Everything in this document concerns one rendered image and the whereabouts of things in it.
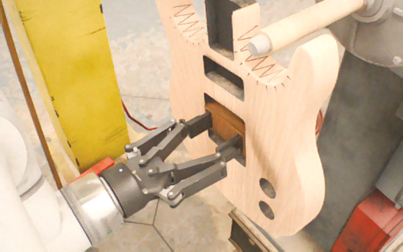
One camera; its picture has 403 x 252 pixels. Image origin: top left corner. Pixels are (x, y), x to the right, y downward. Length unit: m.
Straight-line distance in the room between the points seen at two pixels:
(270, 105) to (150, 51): 2.01
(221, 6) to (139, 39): 2.07
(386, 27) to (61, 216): 0.52
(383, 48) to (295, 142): 0.22
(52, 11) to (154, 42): 1.30
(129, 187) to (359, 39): 0.42
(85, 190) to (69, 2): 0.90
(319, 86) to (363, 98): 0.49
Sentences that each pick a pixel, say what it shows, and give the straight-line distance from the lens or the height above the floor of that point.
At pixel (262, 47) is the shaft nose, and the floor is 1.26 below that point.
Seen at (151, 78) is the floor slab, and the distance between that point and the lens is 2.31.
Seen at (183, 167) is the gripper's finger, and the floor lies 1.07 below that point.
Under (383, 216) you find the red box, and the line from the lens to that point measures 1.15.
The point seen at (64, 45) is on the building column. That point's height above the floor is 0.73.
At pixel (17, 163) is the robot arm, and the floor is 1.20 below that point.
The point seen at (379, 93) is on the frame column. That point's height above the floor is 0.96.
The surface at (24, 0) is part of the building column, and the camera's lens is 1.30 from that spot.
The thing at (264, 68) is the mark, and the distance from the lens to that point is 0.53.
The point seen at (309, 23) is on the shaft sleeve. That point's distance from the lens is 0.52.
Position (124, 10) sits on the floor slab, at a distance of 2.91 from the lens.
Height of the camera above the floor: 1.54
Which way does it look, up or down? 49 degrees down
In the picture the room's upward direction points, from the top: straight up
